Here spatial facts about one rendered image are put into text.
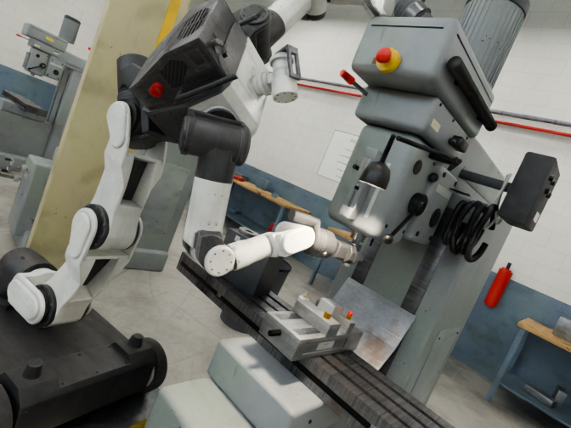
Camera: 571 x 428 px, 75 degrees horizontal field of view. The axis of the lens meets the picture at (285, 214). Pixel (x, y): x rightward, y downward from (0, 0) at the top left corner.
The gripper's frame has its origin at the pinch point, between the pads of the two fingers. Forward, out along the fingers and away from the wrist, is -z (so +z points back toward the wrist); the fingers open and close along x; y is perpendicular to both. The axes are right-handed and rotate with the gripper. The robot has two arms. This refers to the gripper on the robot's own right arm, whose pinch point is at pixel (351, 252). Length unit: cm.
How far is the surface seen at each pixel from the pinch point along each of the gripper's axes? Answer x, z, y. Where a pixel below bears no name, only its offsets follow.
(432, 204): -7.1, -16.9, -24.5
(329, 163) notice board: 444, -299, -60
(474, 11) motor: 7, -13, -89
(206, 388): 1, 30, 52
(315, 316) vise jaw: -4.7, 7.2, 21.4
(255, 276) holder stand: 27.5, 12.8, 24.4
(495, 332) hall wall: 129, -400, 63
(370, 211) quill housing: -7.8, 7.2, -14.6
